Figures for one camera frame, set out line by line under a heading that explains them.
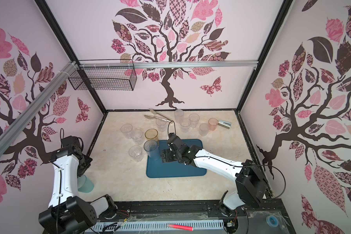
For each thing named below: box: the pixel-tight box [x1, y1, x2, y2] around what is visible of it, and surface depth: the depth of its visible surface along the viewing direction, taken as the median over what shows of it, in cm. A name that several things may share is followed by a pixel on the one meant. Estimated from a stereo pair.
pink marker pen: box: [166, 223, 194, 232], surface depth 71 cm
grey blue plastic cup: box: [143, 139, 160, 161], surface depth 91 cm
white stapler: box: [217, 119, 232, 130], surface depth 111 cm
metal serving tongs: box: [143, 108, 174, 123], surface depth 116 cm
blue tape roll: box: [265, 215, 279, 228], surface depth 71 cm
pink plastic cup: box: [208, 117, 219, 132], surface depth 109 cm
